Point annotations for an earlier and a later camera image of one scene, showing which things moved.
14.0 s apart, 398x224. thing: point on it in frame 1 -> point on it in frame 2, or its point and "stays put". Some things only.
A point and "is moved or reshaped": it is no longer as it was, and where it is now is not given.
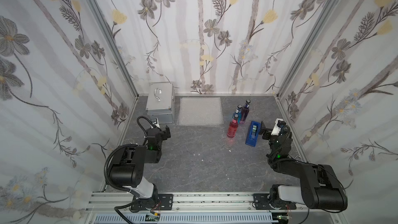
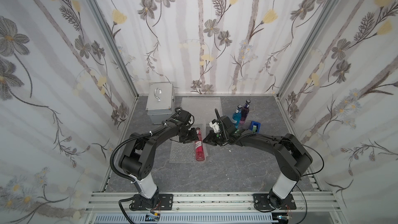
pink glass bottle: (232, 128) is moved or reshaped
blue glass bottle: (239, 112) stays put
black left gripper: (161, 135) -> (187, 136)
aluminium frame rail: (113, 202) stays put
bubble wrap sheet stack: (203, 112) stays put
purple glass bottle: (244, 111) stays put
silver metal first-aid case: (160, 102) stays put
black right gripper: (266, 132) -> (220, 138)
